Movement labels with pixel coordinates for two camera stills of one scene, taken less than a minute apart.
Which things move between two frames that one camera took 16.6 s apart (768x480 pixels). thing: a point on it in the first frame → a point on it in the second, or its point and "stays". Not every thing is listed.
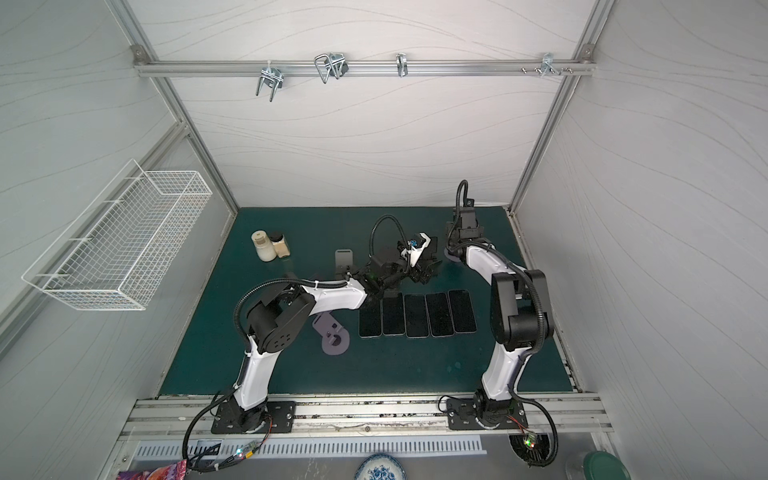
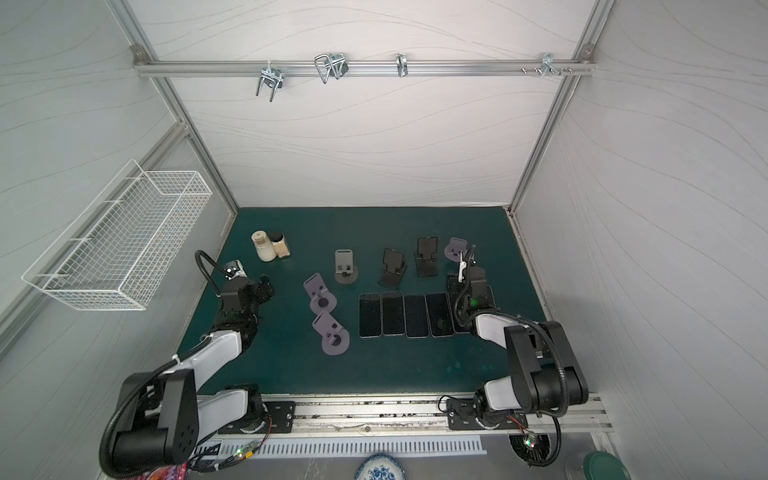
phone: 416,315 stays
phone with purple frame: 461,311 stays
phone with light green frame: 370,317 stays
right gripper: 466,219 → 471,273
